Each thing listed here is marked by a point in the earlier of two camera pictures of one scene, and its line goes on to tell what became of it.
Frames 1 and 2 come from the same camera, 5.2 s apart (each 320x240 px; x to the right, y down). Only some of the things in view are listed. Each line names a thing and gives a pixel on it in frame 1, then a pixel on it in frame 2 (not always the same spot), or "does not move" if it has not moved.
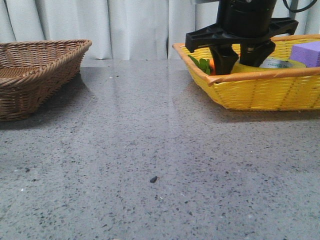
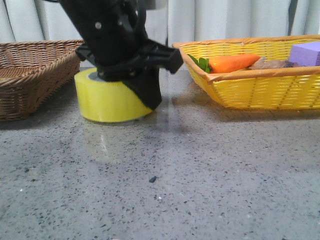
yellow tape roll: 273,64 -> 107,101
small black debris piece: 153,179 does not move
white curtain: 129,29 does not move
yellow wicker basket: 259,88 does not move
